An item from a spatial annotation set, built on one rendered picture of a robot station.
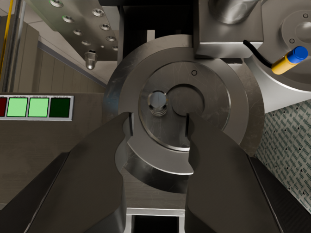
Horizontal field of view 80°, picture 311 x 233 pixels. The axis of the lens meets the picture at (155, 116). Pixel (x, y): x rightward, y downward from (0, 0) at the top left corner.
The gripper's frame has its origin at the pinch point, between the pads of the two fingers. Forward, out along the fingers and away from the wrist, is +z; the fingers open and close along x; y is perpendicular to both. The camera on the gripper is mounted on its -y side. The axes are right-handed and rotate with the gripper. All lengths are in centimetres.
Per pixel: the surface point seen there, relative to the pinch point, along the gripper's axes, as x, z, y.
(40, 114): -33, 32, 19
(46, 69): -156, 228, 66
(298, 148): 19.5, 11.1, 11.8
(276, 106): 13.8, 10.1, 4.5
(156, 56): -0.4, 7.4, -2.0
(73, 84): -144, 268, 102
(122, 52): -3.9, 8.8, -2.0
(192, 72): 2.6, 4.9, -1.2
